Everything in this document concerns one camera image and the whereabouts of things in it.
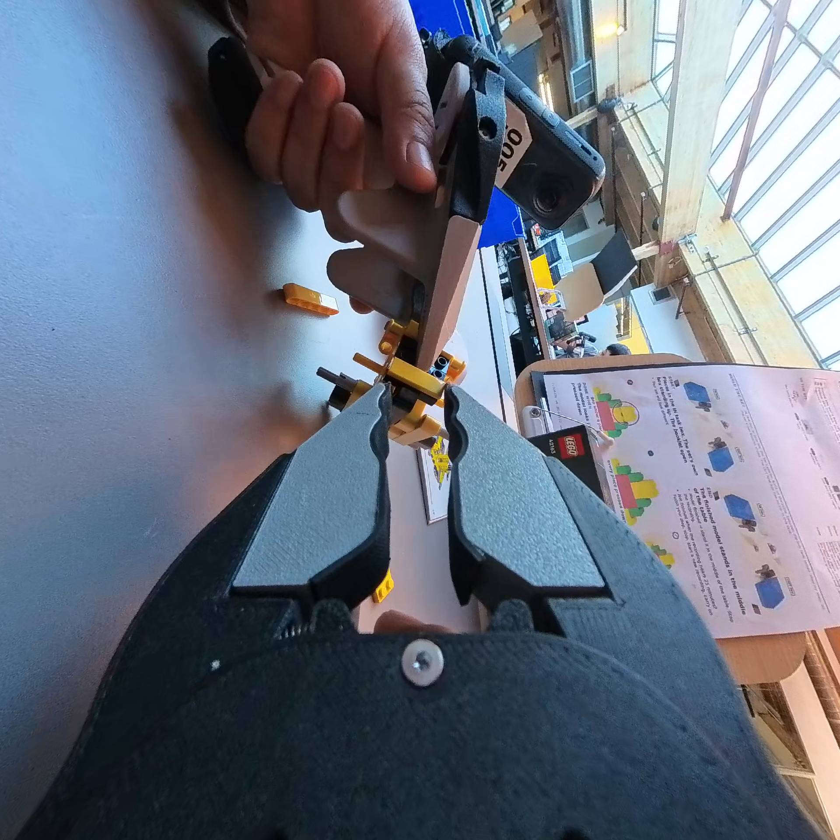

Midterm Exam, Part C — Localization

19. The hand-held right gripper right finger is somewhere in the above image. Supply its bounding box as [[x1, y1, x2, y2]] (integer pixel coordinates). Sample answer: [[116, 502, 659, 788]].
[[444, 385, 606, 607]]

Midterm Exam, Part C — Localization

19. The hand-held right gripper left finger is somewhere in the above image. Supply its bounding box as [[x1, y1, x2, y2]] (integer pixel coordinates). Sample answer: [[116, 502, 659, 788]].
[[231, 382, 393, 610]]

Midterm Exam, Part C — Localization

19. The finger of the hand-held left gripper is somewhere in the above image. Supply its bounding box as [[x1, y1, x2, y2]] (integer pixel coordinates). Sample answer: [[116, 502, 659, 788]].
[[416, 218, 484, 370]]

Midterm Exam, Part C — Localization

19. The white instruction booklet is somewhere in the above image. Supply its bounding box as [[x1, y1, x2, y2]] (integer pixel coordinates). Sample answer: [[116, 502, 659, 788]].
[[416, 433, 455, 526]]

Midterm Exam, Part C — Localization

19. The yellow black lego model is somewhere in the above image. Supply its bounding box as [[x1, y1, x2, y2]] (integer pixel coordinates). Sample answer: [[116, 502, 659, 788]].
[[316, 318, 468, 450]]

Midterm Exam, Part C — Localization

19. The black lego set box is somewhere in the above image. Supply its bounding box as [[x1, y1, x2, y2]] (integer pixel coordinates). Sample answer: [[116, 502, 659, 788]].
[[527, 425, 614, 506]]

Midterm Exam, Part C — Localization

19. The yellow lego beam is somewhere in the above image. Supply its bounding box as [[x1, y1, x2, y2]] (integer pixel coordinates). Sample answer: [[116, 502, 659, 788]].
[[283, 283, 340, 317]]

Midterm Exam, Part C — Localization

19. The person's left hand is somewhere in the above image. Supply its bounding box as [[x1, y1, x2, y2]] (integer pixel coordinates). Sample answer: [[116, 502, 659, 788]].
[[244, 0, 438, 245]]

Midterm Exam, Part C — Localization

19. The blue plastic bin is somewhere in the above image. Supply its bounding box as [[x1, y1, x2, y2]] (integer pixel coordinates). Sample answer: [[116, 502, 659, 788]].
[[407, 0, 527, 250]]

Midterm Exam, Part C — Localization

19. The yellow panel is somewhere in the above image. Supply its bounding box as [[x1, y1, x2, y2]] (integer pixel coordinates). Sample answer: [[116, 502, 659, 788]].
[[530, 255, 559, 306]]

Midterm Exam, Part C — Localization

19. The wooden chair with black backrest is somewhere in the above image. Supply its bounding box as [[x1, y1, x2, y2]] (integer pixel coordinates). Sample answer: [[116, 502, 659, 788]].
[[558, 230, 641, 322]]

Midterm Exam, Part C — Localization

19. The printed instruction sheet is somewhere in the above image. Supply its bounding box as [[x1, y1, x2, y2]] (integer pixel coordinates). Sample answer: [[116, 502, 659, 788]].
[[541, 363, 840, 641]]

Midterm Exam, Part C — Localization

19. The metal wire sheet holder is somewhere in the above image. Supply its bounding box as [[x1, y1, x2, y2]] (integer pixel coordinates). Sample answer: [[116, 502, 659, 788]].
[[530, 406, 614, 448]]

